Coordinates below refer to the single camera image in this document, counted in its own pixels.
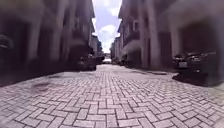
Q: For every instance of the grey brick paved lane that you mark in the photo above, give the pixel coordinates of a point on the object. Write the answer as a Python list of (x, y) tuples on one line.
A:
[(110, 96)]

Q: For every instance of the row of grey buildings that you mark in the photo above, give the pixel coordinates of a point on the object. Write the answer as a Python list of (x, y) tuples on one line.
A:
[(40, 30), (156, 26)]

